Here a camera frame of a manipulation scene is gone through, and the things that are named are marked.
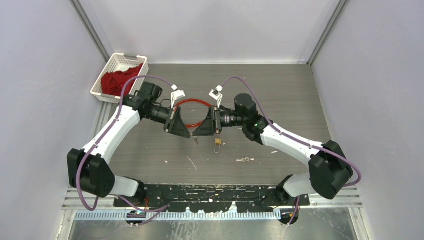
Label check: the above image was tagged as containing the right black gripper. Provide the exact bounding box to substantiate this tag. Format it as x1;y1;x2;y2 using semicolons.
193;105;247;137

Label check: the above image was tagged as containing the red cable lock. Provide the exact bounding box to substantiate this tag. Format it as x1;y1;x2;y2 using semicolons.
176;98;212;129

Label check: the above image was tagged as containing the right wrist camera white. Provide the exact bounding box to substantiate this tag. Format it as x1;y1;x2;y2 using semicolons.
209;85;223;108

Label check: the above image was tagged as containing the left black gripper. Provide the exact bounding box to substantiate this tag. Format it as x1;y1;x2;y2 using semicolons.
144;105;191;139

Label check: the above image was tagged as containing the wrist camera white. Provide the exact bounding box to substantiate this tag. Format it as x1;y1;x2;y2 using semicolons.
170;89;186;108
209;85;223;108

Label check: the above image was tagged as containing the brass padlock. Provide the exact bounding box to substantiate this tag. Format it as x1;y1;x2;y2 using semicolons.
214;138;222;154

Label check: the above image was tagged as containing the white plastic perforated basket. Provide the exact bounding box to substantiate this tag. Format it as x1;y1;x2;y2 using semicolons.
90;53;149;104

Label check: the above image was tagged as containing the red cloth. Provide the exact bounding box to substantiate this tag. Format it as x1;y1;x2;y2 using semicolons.
101;63;143;96

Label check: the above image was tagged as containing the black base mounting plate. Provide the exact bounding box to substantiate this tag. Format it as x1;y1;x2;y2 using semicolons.
110;183;310;210

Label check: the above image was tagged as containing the small silver key bunch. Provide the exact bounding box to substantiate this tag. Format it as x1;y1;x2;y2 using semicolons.
236;157;255;163

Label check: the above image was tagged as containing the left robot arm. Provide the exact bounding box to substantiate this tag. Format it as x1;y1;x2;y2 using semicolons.
67;81;191;211

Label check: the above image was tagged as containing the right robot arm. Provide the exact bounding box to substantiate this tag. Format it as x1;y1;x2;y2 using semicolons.
193;93;354;206

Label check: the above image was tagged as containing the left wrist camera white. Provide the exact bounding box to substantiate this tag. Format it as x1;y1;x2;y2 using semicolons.
170;89;186;108

